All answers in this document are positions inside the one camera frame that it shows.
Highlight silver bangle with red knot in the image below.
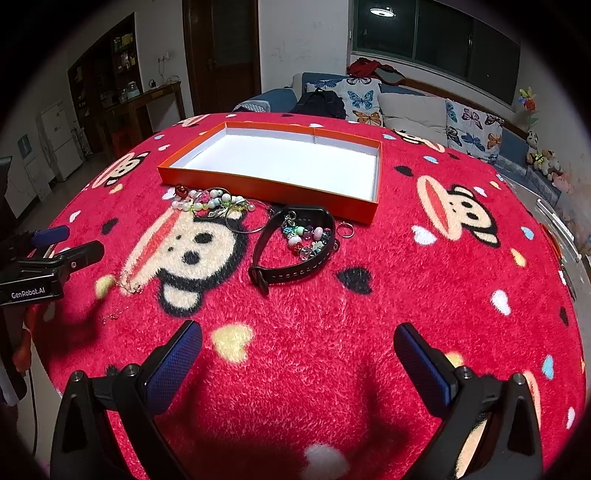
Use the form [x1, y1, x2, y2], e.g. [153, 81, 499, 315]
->
[169, 184, 276, 235]

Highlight red clothes on sill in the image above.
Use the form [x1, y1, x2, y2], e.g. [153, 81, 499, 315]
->
[346, 57, 405, 85]

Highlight plain beige cushion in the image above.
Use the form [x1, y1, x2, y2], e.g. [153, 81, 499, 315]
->
[378, 93, 447, 146]

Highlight right butterfly print pillow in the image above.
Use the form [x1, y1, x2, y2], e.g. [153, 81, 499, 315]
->
[445, 99, 504, 162]

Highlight dark window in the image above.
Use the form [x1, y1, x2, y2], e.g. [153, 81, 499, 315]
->
[353, 1, 521, 104]

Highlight red cartoon monkey blanket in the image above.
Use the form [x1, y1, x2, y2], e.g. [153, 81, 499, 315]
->
[33, 114, 586, 479]

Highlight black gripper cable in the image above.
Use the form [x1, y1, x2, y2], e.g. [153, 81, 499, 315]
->
[25, 368, 40, 458]

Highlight white refrigerator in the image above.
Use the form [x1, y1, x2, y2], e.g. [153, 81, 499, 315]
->
[37, 101, 82, 181]

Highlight pile of plush toys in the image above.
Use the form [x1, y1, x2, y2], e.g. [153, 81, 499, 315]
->
[526, 130, 574, 194]

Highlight dark wooden door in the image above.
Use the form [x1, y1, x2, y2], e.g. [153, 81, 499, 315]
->
[182, 0, 262, 114]

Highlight black backpack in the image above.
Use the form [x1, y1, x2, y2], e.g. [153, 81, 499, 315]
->
[290, 90, 346, 120]

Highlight butterfly print pillow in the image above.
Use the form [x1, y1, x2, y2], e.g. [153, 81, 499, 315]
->
[445, 99, 504, 162]
[305, 77, 384, 127]

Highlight dark wooden side table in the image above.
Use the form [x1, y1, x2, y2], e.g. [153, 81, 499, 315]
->
[101, 81, 186, 157]

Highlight pastel pearl bead bracelet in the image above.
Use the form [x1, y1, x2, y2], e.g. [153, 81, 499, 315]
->
[170, 185, 257, 220]

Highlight orange shallow cardboard tray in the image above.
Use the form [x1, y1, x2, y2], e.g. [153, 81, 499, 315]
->
[158, 121, 383, 225]

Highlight colourful charm bead bracelet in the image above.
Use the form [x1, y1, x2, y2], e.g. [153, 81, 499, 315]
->
[280, 210, 335, 262]

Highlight thin gold chain necklace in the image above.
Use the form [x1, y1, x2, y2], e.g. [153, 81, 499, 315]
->
[101, 271, 144, 326]

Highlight left butterfly print pillow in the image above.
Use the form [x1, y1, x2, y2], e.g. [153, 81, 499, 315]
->
[305, 77, 384, 127]

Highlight blue fabric sofa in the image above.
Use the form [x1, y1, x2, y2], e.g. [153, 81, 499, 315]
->
[235, 72, 563, 205]

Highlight colourful toy flower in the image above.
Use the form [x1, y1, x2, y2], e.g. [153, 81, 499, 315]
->
[517, 87, 538, 130]

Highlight black smart watch band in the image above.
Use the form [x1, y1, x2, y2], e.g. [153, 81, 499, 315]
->
[249, 205, 339, 296]

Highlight dark shelving cabinet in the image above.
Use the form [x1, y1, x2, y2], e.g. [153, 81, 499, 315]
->
[68, 13, 141, 154]

